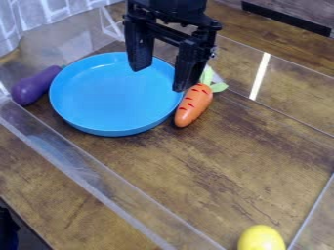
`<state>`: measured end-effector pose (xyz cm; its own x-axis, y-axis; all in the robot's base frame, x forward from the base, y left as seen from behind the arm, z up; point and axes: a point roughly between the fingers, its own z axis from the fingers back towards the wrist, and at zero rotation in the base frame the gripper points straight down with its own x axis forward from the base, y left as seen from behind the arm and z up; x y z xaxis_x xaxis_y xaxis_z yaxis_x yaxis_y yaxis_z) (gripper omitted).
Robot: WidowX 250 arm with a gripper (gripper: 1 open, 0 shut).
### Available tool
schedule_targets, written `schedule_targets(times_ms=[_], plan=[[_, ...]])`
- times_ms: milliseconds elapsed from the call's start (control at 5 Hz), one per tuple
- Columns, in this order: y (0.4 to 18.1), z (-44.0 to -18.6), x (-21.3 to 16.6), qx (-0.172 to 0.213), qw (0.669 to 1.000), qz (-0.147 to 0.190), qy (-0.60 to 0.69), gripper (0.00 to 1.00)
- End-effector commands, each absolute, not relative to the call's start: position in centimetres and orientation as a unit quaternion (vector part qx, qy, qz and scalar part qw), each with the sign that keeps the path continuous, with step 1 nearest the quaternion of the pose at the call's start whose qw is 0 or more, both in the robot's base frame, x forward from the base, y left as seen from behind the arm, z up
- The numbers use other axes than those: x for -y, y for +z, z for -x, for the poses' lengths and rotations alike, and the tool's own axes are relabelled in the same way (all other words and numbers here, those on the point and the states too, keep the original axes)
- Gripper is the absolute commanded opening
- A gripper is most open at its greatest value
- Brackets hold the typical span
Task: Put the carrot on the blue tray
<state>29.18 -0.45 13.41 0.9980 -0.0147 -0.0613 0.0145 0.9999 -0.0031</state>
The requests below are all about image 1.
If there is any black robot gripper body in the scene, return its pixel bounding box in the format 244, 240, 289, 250
124, 0, 221, 43

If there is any blue round tray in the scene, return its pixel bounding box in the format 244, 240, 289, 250
48, 52, 183, 137

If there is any clear acrylic barrier wall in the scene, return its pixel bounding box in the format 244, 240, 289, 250
0, 6, 334, 250

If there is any grey patterned curtain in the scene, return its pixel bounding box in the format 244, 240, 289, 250
0, 0, 122, 57

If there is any purple toy eggplant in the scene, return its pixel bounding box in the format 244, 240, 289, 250
10, 65, 61, 105

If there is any orange toy carrot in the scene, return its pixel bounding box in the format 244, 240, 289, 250
173, 66, 228, 128

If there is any yellow toy lemon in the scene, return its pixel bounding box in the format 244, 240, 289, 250
237, 225, 287, 250

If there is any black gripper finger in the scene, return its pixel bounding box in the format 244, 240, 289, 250
172, 39, 212, 92
125, 21, 153, 71

